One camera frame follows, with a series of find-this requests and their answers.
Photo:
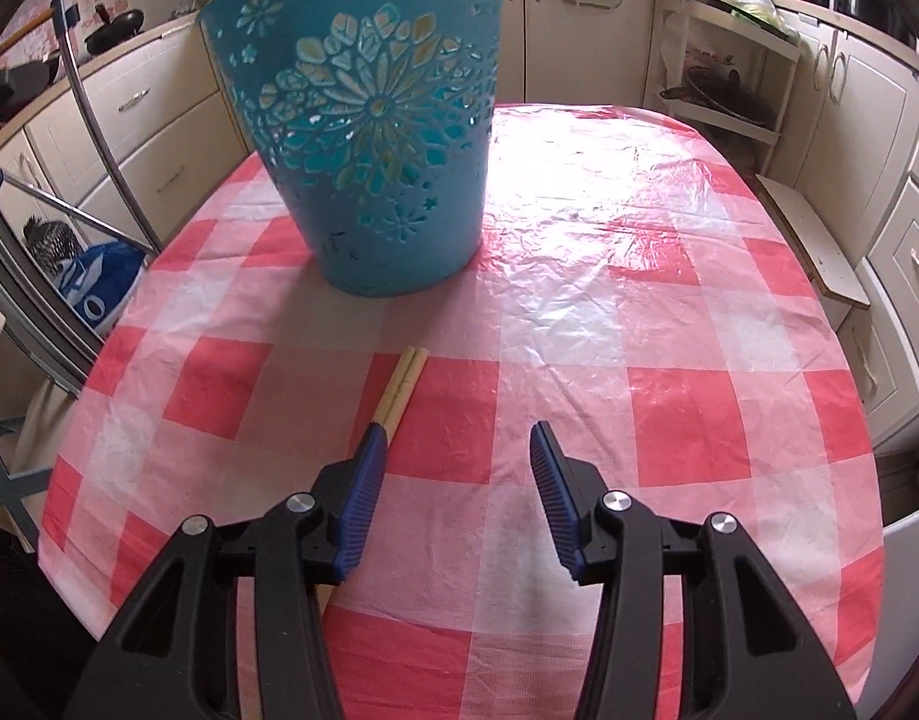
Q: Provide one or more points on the dark round pan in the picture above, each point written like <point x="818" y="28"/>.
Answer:
<point x="729" y="97"/>

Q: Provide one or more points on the red white checked tablecloth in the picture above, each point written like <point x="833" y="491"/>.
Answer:
<point x="617" y="390"/>

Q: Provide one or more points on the white wooden stool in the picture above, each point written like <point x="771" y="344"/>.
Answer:
<point x="812" y="232"/>

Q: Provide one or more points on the blue wooden frame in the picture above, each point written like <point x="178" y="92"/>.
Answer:
<point x="1" y="480"/>

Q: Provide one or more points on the blue plastic bag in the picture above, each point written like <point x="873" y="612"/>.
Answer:
<point x="99" y="285"/>

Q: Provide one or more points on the metal chair frame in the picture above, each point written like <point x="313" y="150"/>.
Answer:
<point x="31" y="322"/>

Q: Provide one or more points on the teal floral cutout basket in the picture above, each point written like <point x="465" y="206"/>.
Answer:
<point x="399" y="255"/>

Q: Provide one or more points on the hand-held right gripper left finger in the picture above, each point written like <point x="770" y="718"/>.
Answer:
<point x="362" y="510"/>

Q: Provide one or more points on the white shelf rack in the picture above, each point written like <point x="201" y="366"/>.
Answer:
<point x="785" y="90"/>

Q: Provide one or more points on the dark spiky object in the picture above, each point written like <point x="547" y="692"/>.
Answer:
<point x="46" y="244"/>

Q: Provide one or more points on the clear bag of greens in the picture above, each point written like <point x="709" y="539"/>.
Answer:
<point x="744" y="0"/>

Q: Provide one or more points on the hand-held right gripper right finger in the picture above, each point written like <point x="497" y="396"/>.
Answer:
<point x="557" y="510"/>

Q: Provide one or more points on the white bin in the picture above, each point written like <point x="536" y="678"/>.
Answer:
<point x="913" y="615"/>

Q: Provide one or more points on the black wok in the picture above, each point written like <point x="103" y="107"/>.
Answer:
<point x="118" y="30"/>

